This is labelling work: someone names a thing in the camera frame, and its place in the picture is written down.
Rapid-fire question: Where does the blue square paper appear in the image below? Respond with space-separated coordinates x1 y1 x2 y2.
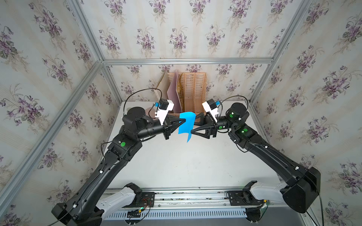
178 112 196 143

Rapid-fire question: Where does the beige folder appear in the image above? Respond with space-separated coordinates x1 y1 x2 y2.
154 71 171 100

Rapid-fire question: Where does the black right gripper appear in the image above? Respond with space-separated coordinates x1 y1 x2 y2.
189 112 239 142

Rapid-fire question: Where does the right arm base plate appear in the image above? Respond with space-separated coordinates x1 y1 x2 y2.
226 190 267 206

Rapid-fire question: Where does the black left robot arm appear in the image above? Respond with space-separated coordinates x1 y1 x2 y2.
51 98 186 226

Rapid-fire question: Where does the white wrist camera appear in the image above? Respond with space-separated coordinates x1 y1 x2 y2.
155 98 174 125
202 99 220 123

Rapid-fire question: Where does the patterned yellow book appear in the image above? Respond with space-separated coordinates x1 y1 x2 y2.
176 73 184 113

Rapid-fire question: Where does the pink folder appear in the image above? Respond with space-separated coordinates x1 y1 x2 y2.
167 70 182 113

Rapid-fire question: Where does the peach plastic file organizer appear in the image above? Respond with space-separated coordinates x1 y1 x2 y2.
171 72 207 116

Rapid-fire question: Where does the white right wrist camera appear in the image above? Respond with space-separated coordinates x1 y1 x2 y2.
202 99 220 123

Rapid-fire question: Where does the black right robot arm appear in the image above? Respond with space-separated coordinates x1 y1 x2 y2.
191 99 321 222

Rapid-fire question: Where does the pink pencil case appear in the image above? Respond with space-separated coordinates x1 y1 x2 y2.
147 108 156 119

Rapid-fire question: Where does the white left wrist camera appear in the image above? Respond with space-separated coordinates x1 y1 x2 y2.
155 98 174 125

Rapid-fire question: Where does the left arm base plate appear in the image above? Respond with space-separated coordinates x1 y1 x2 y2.
125 192 156 208

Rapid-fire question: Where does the aluminium mounting rail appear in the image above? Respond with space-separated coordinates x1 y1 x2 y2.
98 187 310 211

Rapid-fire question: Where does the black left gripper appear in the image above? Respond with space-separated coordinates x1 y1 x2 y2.
133 115 185 141

